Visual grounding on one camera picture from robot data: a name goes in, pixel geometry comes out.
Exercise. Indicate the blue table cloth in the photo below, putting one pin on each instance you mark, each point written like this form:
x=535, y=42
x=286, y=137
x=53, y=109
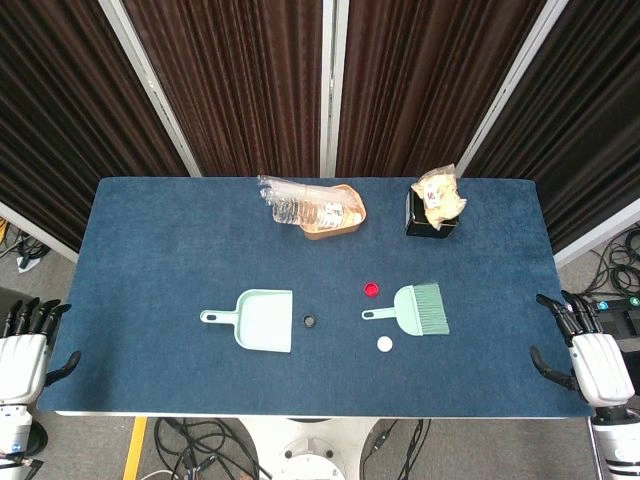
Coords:
x=150, y=250

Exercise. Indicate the black bottle cap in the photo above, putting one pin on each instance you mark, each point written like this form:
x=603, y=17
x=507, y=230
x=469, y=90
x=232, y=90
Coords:
x=305, y=320

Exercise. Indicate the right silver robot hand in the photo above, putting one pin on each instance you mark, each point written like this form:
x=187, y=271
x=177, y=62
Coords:
x=600, y=367

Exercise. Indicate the black cardboard box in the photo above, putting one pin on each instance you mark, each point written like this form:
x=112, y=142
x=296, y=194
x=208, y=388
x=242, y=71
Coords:
x=417, y=225

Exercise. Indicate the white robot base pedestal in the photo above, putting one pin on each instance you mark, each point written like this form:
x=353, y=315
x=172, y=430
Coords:
x=310, y=450

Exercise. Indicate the yellow floor tape strip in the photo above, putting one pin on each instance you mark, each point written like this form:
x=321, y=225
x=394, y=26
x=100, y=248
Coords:
x=135, y=450

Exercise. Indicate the brown paper bowl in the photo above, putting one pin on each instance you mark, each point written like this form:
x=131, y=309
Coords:
x=345, y=230

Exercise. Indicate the black foot pedal board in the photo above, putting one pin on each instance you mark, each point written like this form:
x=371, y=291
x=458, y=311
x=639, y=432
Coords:
x=622, y=315

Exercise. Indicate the white bottle cap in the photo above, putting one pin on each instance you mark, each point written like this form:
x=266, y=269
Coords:
x=385, y=344

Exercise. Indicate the clear labelled plastic bottle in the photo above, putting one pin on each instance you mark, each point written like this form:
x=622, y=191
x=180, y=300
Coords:
x=305, y=212

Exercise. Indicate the dark brown curtain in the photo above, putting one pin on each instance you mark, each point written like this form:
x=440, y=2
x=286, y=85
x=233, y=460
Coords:
x=60, y=110
x=420, y=85
x=240, y=85
x=580, y=115

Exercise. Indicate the mint green dustpan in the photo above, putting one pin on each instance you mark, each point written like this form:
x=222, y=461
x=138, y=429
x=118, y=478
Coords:
x=265, y=320

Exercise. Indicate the crumpled snack bag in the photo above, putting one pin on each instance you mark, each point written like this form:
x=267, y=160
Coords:
x=442, y=195

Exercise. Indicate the red bottle cap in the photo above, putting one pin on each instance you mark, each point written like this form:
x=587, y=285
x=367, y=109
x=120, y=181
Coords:
x=371, y=290

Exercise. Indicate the mint green hand brush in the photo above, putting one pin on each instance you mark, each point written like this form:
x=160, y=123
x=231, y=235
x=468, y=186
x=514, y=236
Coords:
x=415, y=311

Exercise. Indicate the crushed clear plastic bottle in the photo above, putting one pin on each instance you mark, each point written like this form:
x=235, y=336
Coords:
x=280, y=187

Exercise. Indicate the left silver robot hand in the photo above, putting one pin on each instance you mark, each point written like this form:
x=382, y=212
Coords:
x=22, y=365

